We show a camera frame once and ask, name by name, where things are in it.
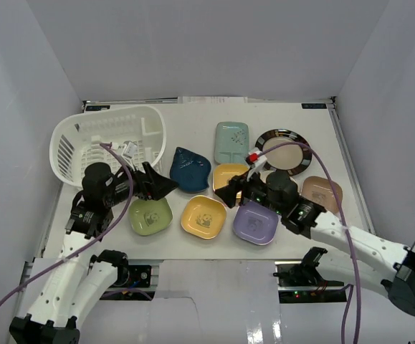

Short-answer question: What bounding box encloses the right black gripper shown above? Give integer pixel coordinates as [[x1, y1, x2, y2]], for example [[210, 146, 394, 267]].
[[214, 166, 285, 216]]

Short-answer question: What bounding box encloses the green panda square plate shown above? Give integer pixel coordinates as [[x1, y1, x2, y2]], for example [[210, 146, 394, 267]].
[[128, 198, 173, 236]]

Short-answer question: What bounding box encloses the purple panda square plate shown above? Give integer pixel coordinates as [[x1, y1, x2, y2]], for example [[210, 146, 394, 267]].
[[232, 201, 279, 246]]

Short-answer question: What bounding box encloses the dark blue leaf plate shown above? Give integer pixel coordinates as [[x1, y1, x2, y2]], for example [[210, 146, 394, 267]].
[[169, 147, 211, 194]]

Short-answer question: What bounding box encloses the yellow panda square plate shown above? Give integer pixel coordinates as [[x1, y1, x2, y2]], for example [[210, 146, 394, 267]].
[[181, 195, 226, 240]]

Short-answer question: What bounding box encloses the light teal rectangular plate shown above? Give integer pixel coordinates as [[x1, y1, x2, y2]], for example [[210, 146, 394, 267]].
[[214, 122, 249, 165]]

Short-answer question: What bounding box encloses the white plastic dish bin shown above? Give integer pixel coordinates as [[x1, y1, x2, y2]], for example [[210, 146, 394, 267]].
[[49, 105, 167, 188]]

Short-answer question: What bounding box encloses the round black rimmed plate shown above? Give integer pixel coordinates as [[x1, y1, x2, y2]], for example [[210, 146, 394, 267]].
[[255, 129, 313, 176]]

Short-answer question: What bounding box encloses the pink panda square plate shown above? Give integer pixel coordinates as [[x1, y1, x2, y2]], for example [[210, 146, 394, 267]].
[[301, 176, 339, 214]]

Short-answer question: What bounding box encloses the cream square plate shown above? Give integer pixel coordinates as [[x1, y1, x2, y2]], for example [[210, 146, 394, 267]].
[[260, 171, 296, 183]]

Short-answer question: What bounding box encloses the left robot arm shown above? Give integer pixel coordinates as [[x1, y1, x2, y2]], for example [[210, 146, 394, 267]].
[[9, 162, 178, 343]]

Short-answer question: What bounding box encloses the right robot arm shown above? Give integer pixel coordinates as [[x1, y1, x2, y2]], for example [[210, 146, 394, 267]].
[[214, 172, 415, 317]]

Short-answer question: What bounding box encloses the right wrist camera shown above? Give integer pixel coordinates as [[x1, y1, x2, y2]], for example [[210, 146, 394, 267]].
[[245, 148, 267, 173]]

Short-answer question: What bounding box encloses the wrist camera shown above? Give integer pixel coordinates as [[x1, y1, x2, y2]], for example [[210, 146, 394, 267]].
[[245, 148, 267, 173], [121, 141, 138, 159]]

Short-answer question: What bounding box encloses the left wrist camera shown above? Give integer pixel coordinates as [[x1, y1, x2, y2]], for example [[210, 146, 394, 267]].
[[121, 141, 138, 159]]

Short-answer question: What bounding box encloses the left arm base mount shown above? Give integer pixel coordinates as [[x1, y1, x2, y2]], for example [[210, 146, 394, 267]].
[[100, 265, 156, 301]]

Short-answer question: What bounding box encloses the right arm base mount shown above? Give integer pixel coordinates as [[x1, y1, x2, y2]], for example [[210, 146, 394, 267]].
[[273, 247, 347, 305]]

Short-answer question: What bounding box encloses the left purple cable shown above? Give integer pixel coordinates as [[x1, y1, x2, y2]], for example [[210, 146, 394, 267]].
[[0, 142, 136, 343]]

